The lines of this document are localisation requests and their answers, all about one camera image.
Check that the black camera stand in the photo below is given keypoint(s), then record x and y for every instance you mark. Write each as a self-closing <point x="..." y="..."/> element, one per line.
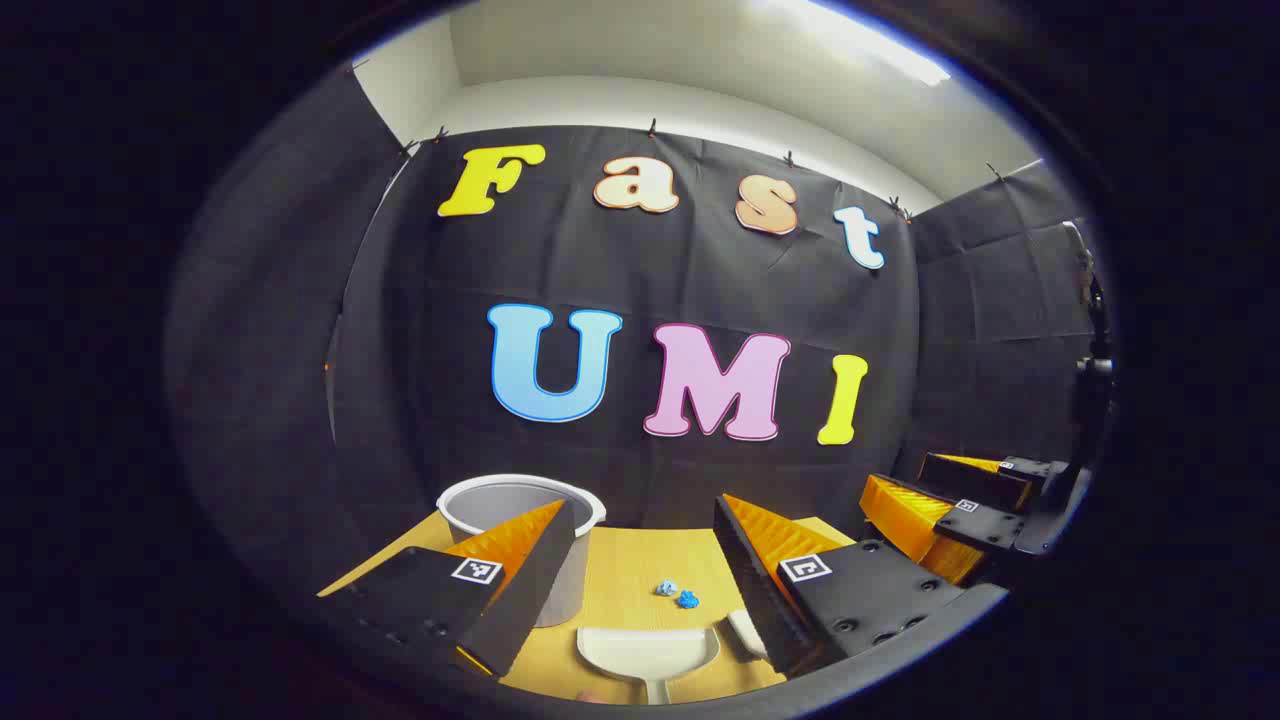
<point x="1095" y="330"/>

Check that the light blue paper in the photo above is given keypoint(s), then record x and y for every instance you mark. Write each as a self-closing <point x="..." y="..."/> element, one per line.
<point x="667" y="588"/>

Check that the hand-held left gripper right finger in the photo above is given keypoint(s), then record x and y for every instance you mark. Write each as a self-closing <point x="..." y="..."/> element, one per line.
<point x="750" y="580"/>

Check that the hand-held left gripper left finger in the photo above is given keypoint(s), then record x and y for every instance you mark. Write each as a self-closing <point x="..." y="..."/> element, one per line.
<point x="530" y="590"/>

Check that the white dustpan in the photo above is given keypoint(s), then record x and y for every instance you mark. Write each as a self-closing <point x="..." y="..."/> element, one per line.
<point x="645" y="650"/>

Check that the white garbage bin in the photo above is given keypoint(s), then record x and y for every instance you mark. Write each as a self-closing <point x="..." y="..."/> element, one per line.
<point x="500" y="505"/>

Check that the wooden desktop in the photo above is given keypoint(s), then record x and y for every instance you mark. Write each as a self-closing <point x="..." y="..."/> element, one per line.
<point x="640" y="570"/>

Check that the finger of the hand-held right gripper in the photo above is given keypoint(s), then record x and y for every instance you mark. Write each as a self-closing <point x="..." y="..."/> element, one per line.
<point x="970" y="480"/>
<point x="985" y="528"/>

